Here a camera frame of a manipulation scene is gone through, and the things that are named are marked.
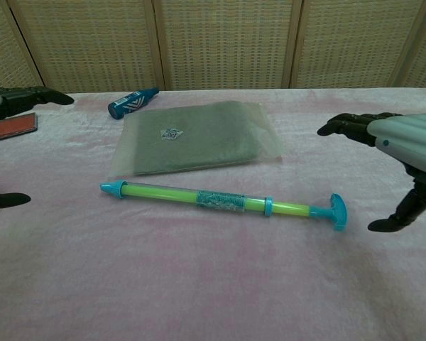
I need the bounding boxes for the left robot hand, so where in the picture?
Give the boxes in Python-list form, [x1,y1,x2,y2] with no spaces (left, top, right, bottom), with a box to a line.
[0,86,75,210]

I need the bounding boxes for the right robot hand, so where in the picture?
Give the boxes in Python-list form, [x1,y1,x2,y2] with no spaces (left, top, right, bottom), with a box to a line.
[317,112,426,234]

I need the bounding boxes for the grey cloth in plastic bag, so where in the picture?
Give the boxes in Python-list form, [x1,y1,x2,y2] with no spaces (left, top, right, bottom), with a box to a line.
[108,100,283,180]

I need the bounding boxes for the woven bamboo folding screen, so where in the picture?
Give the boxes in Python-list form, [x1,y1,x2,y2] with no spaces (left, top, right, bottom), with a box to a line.
[0,0,426,95]

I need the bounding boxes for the pink tablecloth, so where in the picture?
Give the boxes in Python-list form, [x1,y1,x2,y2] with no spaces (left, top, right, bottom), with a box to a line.
[0,87,426,341]

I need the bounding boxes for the blue spray bottle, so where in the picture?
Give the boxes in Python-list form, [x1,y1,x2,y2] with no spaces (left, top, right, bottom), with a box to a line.
[108,87,160,118]

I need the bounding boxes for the blue green water pump toy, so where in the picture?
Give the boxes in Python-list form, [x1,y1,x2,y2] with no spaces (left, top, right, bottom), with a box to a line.
[99,180,349,234]

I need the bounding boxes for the red stamp pad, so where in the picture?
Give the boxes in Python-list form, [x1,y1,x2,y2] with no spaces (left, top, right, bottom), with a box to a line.
[0,112,39,144]

